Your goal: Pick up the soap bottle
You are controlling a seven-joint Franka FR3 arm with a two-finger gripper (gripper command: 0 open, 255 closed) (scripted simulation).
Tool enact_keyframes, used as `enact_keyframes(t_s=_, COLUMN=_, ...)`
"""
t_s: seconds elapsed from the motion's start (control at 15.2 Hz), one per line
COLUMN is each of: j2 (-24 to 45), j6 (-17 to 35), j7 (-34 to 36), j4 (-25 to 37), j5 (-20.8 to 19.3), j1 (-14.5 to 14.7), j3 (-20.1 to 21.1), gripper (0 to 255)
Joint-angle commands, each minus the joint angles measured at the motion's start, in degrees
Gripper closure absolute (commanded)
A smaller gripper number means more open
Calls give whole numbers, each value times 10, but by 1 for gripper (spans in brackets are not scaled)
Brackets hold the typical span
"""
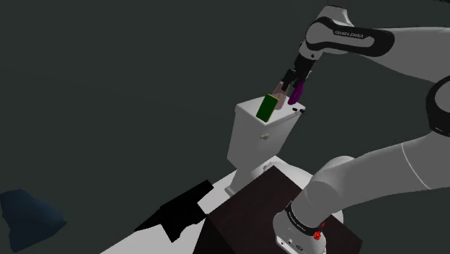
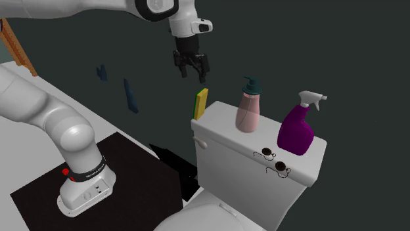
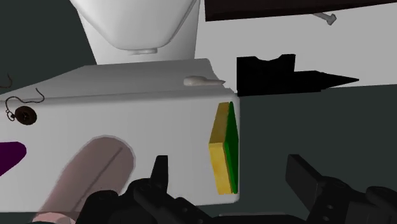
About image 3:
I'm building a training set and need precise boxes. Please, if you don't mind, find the yellow and green sponge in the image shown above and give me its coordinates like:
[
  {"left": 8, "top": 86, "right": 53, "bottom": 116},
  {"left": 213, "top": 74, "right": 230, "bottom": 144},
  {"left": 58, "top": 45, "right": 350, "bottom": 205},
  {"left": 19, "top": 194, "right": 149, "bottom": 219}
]
[{"left": 208, "top": 101, "right": 240, "bottom": 195}]

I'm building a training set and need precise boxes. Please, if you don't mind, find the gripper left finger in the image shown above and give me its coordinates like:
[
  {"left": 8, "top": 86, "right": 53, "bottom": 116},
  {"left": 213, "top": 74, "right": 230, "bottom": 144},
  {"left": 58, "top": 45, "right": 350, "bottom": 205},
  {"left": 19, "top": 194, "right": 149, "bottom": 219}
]
[{"left": 76, "top": 155, "right": 216, "bottom": 224}]

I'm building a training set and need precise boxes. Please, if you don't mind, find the dark round pendant with chain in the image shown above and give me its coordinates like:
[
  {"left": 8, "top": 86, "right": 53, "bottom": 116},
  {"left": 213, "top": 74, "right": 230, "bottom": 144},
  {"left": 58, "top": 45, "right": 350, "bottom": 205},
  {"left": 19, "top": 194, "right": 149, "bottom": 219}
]
[{"left": 4, "top": 87, "right": 46, "bottom": 127}]

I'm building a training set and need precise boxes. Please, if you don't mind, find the dark purple flat object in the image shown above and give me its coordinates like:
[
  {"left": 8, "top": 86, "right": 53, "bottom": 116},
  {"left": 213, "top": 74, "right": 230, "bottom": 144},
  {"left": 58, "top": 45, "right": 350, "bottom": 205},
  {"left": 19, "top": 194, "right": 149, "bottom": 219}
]
[{"left": 0, "top": 141, "right": 27, "bottom": 178}]

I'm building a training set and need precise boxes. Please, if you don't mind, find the pale pink cylinder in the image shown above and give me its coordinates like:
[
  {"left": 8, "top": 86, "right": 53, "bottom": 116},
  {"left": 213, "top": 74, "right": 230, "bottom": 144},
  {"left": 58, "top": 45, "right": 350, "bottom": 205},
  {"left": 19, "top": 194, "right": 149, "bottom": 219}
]
[{"left": 31, "top": 135, "right": 136, "bottom": 224}]

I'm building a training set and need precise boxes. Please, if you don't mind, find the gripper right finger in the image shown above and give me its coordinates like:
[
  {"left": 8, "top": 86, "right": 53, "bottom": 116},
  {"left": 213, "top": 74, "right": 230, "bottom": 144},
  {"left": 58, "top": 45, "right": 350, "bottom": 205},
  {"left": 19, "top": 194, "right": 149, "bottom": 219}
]
[{"left": 285, "top": 154, "right": 397, "bottom": 224}]

